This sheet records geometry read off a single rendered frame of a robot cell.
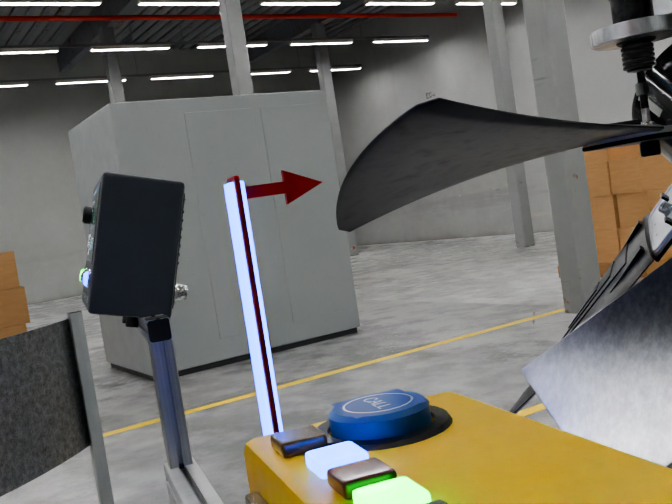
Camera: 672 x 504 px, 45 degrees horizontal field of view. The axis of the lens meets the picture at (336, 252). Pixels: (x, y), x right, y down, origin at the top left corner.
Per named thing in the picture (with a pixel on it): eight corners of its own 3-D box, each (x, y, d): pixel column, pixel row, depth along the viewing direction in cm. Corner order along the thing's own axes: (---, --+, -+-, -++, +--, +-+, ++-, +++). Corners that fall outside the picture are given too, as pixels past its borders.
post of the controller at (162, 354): (193, 464, 106) (169, 315, 105) (170, 470, 105) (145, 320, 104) (189, 459, 109) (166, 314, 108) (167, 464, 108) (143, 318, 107)
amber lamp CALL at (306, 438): (329, 448, 30) (327, 432, 30) (283, 460, 30) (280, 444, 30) (314, 438, 32) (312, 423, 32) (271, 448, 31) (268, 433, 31)
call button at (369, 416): (452, 440, 31) (445, 396, 31) (354, 466, 30) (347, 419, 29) (408, 420, 35) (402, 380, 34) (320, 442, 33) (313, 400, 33)
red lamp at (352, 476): (400, 487, 25) (397, 468, 25) (346, 502, 25) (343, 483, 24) (378, 472, 27) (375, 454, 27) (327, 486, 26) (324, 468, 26)
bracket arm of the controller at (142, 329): (173, 339, 105) (169, 316, 105) (149, 344, 104) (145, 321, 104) (152, 324, 127) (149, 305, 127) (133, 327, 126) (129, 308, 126)
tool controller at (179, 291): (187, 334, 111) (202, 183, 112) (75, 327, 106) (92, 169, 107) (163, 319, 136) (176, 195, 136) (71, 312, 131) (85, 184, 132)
